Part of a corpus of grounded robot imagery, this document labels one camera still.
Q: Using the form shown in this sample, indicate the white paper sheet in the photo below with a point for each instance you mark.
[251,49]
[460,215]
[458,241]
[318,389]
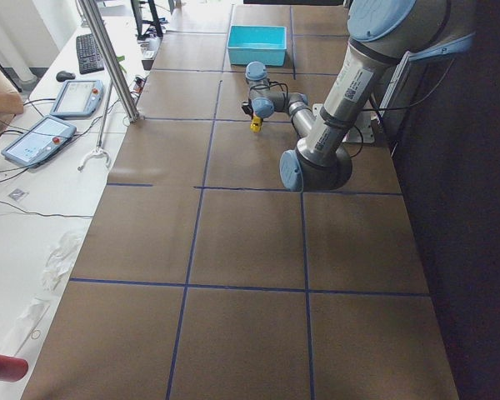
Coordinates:
[24,326]

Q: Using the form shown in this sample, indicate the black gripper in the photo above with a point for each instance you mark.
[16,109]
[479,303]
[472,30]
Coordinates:
[253,116]

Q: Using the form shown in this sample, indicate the black keyboard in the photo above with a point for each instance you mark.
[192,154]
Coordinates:
[88,55]

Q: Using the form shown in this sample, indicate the crumpled white plastic wrap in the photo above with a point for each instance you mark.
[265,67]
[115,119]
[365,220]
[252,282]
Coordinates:
[61,260]

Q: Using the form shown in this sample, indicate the light blue plastic bin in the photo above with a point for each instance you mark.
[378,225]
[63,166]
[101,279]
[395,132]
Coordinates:
[266,44]

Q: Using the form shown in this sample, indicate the near teach pendant tablet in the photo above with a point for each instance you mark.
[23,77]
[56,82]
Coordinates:
[40,142]

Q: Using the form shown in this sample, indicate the person forearm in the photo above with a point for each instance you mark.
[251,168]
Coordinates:
[0,100]

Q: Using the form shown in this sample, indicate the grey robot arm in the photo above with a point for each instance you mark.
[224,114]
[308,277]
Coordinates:
[380,33]

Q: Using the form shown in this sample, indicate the yellow beetle toy car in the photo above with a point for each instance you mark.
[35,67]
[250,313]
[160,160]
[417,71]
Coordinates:
[256,124]

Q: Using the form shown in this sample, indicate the teach pendant tablet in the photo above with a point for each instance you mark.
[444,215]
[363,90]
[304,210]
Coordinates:
[78,99]
[40,142]

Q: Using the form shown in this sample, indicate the aluminium frame post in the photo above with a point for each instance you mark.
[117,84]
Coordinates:
[95,22]

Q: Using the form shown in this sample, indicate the far teach pendant tablet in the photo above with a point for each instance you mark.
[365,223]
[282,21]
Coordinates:
[78,99]

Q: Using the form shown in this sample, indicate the white grabber tool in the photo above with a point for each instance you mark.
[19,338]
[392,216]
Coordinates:
[99,151]

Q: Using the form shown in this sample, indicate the red cylinder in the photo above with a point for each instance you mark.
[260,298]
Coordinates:
[12,369]

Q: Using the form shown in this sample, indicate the black computer mouse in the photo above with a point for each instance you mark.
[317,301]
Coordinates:
[64,76]

